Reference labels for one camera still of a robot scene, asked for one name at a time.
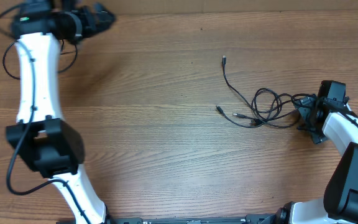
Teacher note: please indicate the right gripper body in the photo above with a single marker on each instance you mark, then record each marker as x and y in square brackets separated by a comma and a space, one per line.
[315, 130]

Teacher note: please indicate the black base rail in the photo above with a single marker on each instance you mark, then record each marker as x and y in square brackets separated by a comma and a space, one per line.
[281, 216]

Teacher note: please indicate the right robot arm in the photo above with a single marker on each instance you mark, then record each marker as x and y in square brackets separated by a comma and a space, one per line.
[328, 116]

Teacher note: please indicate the cardboard backboard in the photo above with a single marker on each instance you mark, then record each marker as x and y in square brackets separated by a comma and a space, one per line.
[209, 6]

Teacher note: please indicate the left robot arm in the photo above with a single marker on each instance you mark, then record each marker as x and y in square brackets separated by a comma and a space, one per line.
[41, 137]

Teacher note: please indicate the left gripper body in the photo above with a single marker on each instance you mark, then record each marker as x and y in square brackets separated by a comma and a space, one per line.
[91, 23]

